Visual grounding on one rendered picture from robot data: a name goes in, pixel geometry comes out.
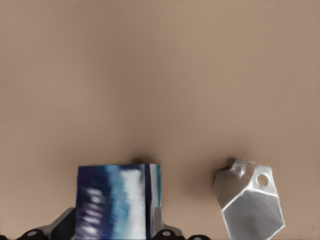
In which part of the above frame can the silver frame post foot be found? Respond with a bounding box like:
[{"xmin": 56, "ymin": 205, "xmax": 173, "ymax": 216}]
[{"xmin": 213, "ymin": 158, "xmax": 286, "ymax": 240}]

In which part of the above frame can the blue and white printed box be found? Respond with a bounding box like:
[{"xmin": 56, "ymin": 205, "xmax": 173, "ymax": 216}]
[{"xmin": 74, "ymin": 163, "xmax": 164, "ymax": 240}]

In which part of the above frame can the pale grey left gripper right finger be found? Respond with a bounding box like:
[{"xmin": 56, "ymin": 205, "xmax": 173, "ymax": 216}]
[{"xmin": 152, "ymin": 206, "xmax": 187, "ymax": 240}]

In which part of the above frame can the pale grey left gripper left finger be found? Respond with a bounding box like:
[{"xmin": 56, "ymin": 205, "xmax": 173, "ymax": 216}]
[{"xmin": 15, "ymin": 207, "xmax": 76, "ymax": 240}]

